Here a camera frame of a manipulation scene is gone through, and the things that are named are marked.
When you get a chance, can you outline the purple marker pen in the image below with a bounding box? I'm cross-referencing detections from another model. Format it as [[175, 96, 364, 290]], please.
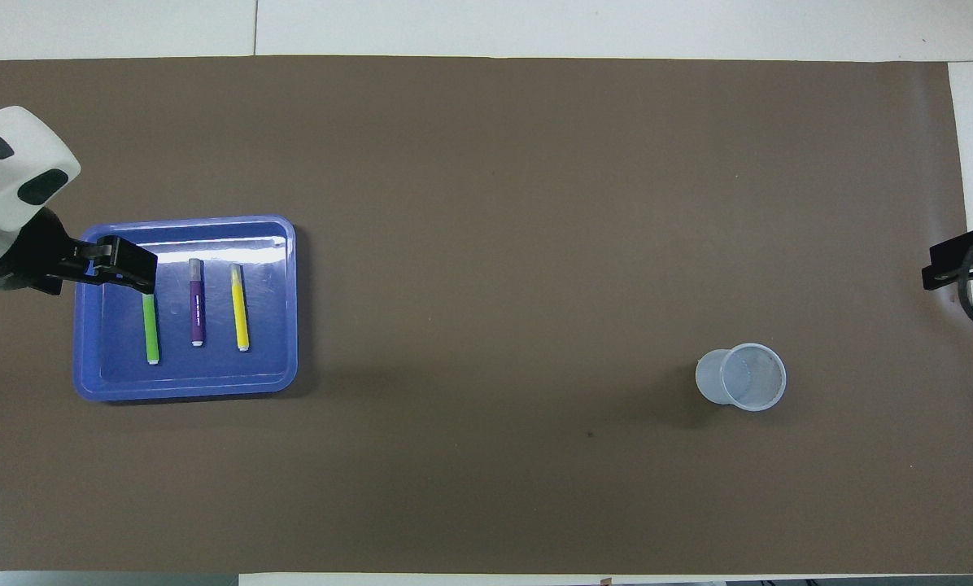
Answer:
[[189, 258, 206, 348]]

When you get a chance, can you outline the translucent plastic cup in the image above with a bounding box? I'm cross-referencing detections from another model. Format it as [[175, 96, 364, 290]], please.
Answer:
[[695, 343, 788, 413]]

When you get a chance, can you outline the yellow marker pen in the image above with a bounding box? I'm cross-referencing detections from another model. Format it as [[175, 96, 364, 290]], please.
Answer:
[[229, 263, 251, 352]]

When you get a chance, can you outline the blue plastic tray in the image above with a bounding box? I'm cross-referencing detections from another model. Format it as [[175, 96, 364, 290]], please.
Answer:
[[73, 215, 299, 404]]

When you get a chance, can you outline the green marker pen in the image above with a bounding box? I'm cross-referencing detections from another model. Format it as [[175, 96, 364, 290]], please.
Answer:
[[142, 293, 161, 365]]

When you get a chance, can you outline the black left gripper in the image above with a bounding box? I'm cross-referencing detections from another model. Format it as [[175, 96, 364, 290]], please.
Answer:
[[0, 208, 158, 295]]

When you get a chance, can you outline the brown table mat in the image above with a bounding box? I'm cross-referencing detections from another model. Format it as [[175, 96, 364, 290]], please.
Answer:
[[0, 55, 973, 575]]

